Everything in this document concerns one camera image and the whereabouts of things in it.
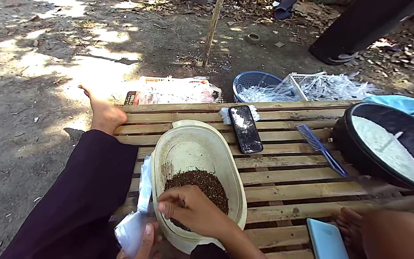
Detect light blue cloth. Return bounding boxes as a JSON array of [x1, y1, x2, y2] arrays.
[[362, 94, 414, 131]]

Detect person's right hand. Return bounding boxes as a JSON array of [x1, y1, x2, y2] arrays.
[[157, 185, 237, 239]]

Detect person's right forearm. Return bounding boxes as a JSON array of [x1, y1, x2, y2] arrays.
[[217, 219, 268, 259]]

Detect wooden pole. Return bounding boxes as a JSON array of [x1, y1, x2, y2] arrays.
[[202, 0, 224, 68]]

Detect dark brown soil heap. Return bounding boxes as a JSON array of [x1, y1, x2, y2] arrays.
[[164, 169, 229, 231]]

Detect clear plastic bag bundle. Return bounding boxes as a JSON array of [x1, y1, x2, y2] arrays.
[[114, 212, 144, 258]]

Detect black plastic crate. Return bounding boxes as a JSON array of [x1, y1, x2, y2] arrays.
[[124, 91, 224, 106]]

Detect cream oval plastic tub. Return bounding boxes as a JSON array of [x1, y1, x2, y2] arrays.
[[151, 120, 247, 255]]

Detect white granular powder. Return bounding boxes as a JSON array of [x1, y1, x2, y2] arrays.
[[351, 115, 414, 183]]

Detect black smartphone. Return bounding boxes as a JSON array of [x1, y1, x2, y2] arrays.
[[228, 105, 264, 155]]

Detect person's legs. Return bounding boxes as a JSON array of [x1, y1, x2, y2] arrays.
[[0, 84, 139, 259]]

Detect blue comb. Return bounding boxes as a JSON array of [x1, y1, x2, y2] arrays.
[[296, 124, 349, 178]]

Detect person's left hand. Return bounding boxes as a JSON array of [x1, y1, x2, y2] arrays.
[[116, 220, 163, 259]]

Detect pile of small plastic packets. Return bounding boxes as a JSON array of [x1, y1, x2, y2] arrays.
[[219, 105, 261, 125]]

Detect white stick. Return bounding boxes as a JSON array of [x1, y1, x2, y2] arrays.
[[379, 131, 404, 152]]

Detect white plastic crate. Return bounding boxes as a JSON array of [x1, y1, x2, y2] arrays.
[[282, 72, 362, 101]]

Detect bamboo slat bench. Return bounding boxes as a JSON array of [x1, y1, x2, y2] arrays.
[[110, 100, 414, 259]]

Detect blue plastic basket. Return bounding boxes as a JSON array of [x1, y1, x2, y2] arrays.
[[232, 71, 297, 103]]

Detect light blue smartphone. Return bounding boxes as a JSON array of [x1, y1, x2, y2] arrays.
[[306, 218, 350, 259]]

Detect person's body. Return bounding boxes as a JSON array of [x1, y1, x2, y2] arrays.
[[190, 243, 231, 259]]

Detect clear plastic strips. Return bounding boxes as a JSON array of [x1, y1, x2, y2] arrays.
[[137, 155, 153, 213]]

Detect black round basin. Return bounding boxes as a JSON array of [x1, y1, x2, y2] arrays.
[[332, 102, 414, 197]]

